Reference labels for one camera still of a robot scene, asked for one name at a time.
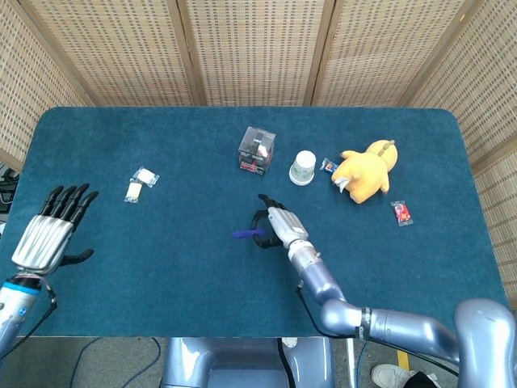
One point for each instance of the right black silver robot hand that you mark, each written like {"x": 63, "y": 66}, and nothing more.
{"x": 287, "y": 226}

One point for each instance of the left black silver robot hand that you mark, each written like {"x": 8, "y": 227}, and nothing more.
{"x": 42, "y": 242}

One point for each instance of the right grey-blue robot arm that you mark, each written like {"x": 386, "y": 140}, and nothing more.
{"x": 404, "y": 325}

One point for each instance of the white paper cup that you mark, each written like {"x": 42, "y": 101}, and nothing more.
{"x": 303, "y": 167}

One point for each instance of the small blue snack packet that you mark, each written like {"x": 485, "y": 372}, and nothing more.
{"x": 329, "y": 165}

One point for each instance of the clear plastic box black contents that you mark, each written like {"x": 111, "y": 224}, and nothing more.
{"x": 256, "y": 151}

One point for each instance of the yellow plush toy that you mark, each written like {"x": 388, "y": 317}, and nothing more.
{"x": 365, "y": 171}

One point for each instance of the pale yellow wrapped snack packet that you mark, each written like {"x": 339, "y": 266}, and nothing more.
{"x": 133, "y": 192}

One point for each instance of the red snack packet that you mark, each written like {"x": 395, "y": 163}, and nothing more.
{"x": 402, "y": 213}

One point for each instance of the blue felt table mat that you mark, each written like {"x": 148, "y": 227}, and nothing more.
{"x": 182, "y": 283}

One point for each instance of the white wrapped snack packet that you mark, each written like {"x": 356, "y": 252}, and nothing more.
{"x": 146, "y": 176}

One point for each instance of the grey-blue robot torso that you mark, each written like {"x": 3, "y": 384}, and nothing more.
{"x": 242, "y": 363}

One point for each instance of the woven bamboo folding screen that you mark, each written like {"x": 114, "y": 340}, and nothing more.
{"x": 258, "y": 52}

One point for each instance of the white shoe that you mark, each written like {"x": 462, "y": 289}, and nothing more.
{"x": 387, "y": 376}

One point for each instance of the black trouser leg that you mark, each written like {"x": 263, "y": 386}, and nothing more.
{"x": 420, "y": 380}

